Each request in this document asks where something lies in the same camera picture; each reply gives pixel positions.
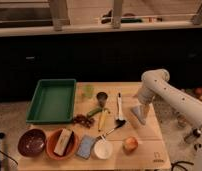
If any light blue towel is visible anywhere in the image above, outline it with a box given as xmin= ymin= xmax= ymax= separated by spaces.
xmin=131 ymin=105 xmax=141 ymax=123

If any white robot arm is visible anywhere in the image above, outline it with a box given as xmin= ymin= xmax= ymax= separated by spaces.
xmin=137 ymin=69 xmax=202 ymax=171

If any black metal ladle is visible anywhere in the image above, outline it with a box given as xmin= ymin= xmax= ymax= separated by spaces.
xmin=95 ymin=120 xmax=126 ymax=140

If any yellow banana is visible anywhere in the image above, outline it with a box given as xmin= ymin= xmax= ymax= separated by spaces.
xmin=98 ymin=108 xmax=110 ymax=132

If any metal measuring cup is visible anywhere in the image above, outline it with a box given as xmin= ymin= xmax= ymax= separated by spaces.
xmin=96 ymin=92 xmax=108 ymax=107

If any green vegetable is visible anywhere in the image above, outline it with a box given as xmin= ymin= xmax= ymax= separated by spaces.
xmin=86 ymin=107 xmax=102 ymax=117

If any spice bottle with dark cap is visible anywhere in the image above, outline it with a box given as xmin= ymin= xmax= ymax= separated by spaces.
xmin=184 ymin=129 xmax=201 ymax=144

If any white cup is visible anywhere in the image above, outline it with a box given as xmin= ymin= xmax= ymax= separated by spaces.
xmin=93 ymin=139 xmax=113 ymax=160

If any green translucent cup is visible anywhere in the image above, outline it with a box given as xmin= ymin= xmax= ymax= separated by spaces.
xmin=83 ymin=84 xmax=94 ymax=99

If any red grape bunch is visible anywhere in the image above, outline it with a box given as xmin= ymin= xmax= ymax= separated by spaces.
xmin=73 ymin=114 xmax=95 ymax=128

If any blue sponge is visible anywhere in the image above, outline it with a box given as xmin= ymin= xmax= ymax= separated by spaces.
xmin=76 ymin=135 xmax=96 ymax=159

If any wooden block in bowl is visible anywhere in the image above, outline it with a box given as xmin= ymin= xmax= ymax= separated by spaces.
xmin=54 ymin=129 xmax=72 ymax=156

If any green plastic tray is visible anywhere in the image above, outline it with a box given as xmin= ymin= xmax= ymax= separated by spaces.
xmin=26 ymin=79 xmax=76 ymax=124

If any orange bowl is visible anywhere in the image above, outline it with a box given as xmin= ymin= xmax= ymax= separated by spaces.
xmin=46 ymin=129 xmax=79 ymax=160

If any dark purple bowl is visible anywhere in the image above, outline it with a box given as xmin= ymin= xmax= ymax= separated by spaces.
xmin=18 ymin=129 xmax=46 ymax=157

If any white handled spatula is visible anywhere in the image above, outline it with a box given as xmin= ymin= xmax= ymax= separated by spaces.
xmin=117 ymin=93 xmax=124 ymax=121

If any black cable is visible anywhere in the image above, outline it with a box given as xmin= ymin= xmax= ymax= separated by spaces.
xmin=170 ymin=160 xmax=195 ymax=171

